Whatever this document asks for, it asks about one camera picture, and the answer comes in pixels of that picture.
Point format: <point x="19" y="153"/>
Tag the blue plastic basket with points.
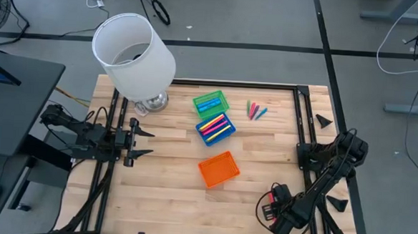
<point x="222" y="136"/>

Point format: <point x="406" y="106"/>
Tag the slim purple marker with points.
<point x="255" y="112"/>

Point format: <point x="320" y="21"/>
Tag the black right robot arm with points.
<point x="316" y="194"/>

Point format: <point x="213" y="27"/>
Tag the black aluminium table frame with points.
<point x="232" y="84"/>

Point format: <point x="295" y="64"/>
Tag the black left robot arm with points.
<point x="89" y="136"/>

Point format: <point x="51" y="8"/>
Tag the crumpled clear plastic wrapper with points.
<point x="141" y="110"/>

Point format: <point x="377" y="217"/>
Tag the white shade silver table lamp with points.
<point x="143" y="67"/>

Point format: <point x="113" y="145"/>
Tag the black triangular bracket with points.
<point x="337" y="204"/>
<point x="322" y="121"/>

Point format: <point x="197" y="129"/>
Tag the orange plastic basket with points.
<point x="218" y="169"/>

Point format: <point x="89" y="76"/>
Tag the pink highlighter marker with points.
<point x="215" y="128"/>

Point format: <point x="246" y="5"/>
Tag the orange highlighter marker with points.
<point x="213" y="124"/>

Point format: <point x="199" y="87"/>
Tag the red highlighter marker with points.
<point x="271" y="199"/>

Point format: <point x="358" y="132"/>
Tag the blue highlighter marker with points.
<point x="210" y="107"/>
<point x="208" y="102"/>

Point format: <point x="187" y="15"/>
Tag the yellow highlighter marker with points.
<point x="218" y="133"/>
<point x="211" y="121"/>

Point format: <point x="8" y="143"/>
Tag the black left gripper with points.
<point x="133" y="143"/>

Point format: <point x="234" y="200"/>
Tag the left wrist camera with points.
<point x="119" y="138"/>

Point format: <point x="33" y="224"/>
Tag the green plastic basket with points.
<point x="213" y="95"/>

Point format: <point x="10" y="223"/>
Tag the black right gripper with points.
<point x="268" y="212"/>

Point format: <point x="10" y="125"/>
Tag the grey desk foot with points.
<point x="410" y="109"/>
<point x="393" y="17"/>

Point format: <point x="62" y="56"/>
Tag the black desk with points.
<point x="15" y="121"/>

